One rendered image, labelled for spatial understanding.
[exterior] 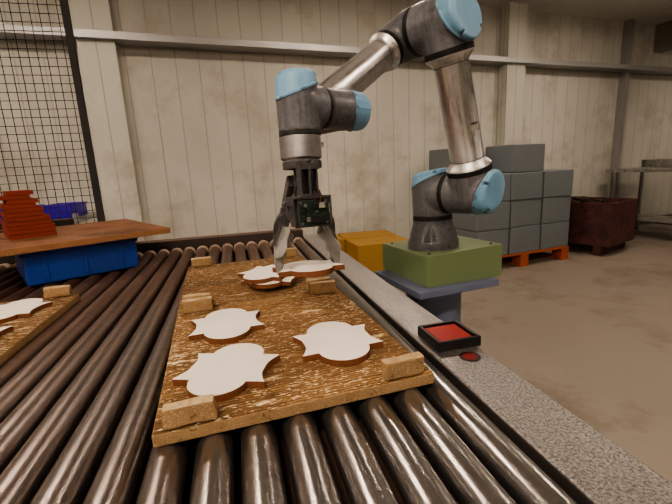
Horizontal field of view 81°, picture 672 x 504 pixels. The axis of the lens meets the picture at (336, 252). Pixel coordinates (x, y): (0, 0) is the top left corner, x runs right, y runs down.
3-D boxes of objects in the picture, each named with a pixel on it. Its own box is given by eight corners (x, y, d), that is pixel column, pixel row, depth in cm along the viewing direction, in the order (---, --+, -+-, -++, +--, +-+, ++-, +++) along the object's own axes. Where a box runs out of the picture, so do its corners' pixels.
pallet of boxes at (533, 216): (510, 246, 561) (514, 147, 532) (568, 259, 476) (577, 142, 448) (427, 258, 514) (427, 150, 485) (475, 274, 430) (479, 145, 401)
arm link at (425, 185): (428, 211, 127) (427, 168, 125) (465, 212, 117) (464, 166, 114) (403, 216, 120) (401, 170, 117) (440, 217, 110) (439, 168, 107)
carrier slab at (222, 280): (300, 259, 131) (299, 254, 130) (337, 294, 92) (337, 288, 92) (188, 272, 121) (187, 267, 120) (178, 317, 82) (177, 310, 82)
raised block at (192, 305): (213, 307, 83) (212, 294, 82) (214, 310, 81) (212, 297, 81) (183, 311, 81) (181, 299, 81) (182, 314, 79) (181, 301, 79)
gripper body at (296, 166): (292, 231, 67) (286, 160, 66) (283, 228, 76) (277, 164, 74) (334, 227, 70) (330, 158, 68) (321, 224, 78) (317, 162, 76)
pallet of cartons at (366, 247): (385, 265, 489) (384, 228, 479) (418, 283, 406) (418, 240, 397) (283, 277, 455) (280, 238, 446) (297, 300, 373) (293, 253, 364)
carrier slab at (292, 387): (339, 295, 91) (339, 289, 91) (434, 383, 53) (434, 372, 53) (178, 319, 81) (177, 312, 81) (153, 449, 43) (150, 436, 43)
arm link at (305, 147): (275, 140, 73) (317, 139, 76) (277, 165, 74) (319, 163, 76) (282, 134, 66) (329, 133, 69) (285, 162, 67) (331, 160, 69)
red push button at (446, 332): (454, 330, 71) (454, 323, 70) (473, 344, 65) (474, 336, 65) (423, 335, 69) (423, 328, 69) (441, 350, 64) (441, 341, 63)
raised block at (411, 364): (419, 368, 54) (419, 349, 54) (426, 374, 53) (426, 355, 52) (380, 376, 53) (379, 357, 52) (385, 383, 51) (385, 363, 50)
